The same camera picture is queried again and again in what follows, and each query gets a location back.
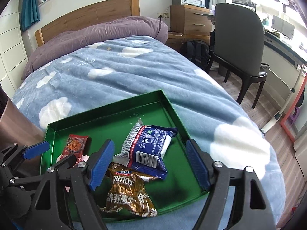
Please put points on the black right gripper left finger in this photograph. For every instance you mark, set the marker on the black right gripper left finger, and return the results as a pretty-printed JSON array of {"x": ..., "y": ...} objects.
[{"x": 49, "y": 208}]

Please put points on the white wardrobe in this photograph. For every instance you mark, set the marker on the white wardrobe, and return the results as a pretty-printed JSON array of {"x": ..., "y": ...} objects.
[{"x": 13, "y": 53}]

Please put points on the purple duvet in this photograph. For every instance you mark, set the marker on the purple duvet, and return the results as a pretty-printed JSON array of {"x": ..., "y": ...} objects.
[{"x": 70, "y": 41}]

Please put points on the black backpack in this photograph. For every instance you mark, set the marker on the black backpack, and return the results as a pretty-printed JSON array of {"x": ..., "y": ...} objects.
[{"x": 197, "y": 51}]

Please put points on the blue cloud pattern blanket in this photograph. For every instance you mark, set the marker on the blue cloud pattern blanket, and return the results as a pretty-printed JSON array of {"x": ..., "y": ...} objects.
[{"x": 114, "y": 70}]

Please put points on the wooden headboard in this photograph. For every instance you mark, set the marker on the wooden headboard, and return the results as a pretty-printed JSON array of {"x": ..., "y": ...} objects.
[{"x": 89, "y": 15}]

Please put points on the blue white cookie packet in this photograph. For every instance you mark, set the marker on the blue white cookie packet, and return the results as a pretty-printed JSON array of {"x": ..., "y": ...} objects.
[{"x": 144, "y": 149}]

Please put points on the computer monitor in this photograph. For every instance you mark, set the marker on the computer monitor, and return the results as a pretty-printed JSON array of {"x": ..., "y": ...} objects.
[{"x": 283, "y": 26}]

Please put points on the red chili snack packet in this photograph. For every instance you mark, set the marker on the red chili snack packet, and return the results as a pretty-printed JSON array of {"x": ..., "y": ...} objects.
[{"x": 75, "y": 145}]

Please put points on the wooden drawer cabinet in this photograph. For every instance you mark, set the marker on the wooden drawer cabinet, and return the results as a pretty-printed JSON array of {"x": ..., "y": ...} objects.
[{"x": 188, "y": 22}]

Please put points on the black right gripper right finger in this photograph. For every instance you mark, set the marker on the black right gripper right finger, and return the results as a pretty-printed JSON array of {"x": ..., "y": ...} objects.
[{"x": 250, "y": 208}]

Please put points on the purple plastic stool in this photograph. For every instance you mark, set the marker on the purple plastic stool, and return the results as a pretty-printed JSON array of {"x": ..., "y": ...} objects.
[{"x": 294, "y": 115}]

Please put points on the brown gold oat snack bag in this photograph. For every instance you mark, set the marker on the brown gold oat snack bag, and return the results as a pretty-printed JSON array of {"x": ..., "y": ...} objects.
[{"x": 128, "y": 192}]

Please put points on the grey black chair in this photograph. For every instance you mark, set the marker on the grey black chair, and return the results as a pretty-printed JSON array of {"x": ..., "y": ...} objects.
[{"x": 238, "y": 46}]

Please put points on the wall power socket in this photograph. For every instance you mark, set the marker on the wall power socket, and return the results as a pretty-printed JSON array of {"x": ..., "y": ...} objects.
[{"x": 163, "y": 15}]

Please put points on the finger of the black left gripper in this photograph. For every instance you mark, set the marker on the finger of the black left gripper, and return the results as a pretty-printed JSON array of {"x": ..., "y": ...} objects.
[
  {"x": 63, "y": 169},
  {"x": 15, "y": 152}
]

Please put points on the teal curtain left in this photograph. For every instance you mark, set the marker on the teal curtain left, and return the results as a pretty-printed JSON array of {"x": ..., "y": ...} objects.
[{"x": 30, "y": 14}]

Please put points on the green tray box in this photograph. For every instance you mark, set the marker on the green tray box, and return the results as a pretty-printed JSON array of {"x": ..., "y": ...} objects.
[{"x": 114, "y": 121}]

